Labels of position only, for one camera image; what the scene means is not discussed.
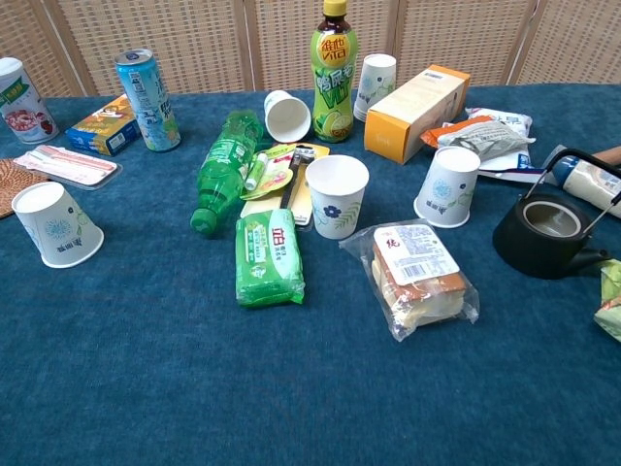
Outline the green and orange snack bag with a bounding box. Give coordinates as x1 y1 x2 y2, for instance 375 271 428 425
593 258 621 339

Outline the woven rattan coaster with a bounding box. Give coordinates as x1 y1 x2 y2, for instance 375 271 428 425
0 158 50 220

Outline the black cast iron teapot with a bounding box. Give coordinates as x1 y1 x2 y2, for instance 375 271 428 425
492 148 621 281

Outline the lemon tea bottle yellow cap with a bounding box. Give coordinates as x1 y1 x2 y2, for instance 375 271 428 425
310 0 355 144

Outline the tall blue drink can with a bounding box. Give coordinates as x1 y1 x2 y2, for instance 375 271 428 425
114 48 182 153

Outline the woven rattan folding screen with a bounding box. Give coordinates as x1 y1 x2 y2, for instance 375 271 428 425
0 0 621 98

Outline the stack of white paper cups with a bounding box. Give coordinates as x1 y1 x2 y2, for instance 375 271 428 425
352 52 398 122

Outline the white and blue plastic packet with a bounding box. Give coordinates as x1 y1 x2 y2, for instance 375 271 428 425
465 106 549 182

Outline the lip balm on green card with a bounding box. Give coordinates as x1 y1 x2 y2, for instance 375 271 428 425
240 145 297 201

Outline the green plastic soda bottle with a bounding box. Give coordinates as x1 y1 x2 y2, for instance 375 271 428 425
189 109 265 239

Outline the white floral paper cup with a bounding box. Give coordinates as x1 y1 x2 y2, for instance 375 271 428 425
263 89 312 145
413 146 482 229
11 182 106 269

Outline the white bottle dark cap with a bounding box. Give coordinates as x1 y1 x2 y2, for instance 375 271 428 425
545 144 621 219

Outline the small blue and orange box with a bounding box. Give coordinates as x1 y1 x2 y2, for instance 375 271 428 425
65 93 142 157

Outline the white can with strawberry print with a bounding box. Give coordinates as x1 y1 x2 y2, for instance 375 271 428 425
0 56 60 146

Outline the grey and orange snack packet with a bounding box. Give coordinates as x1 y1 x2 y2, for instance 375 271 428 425
419 115 538 157

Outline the orange and cream carton box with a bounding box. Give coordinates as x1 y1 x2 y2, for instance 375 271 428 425
363 64 472 166

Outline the pink toothbrush package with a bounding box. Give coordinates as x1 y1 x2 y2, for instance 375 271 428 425
13 144 123 191

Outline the black razor on yellow card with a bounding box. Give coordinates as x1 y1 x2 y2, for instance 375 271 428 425
240 142 331 227

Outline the blue tablecloth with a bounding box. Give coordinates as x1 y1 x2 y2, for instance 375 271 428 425
0 84 621 466

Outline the green wet wipes pack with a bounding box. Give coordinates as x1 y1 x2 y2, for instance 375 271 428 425
235 208 307 309

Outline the paper cup with blue flower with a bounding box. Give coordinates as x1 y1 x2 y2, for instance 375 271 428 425
305 154 371 241

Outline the sliced bread in clear bag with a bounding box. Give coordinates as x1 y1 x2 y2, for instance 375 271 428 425
339 218 480 343

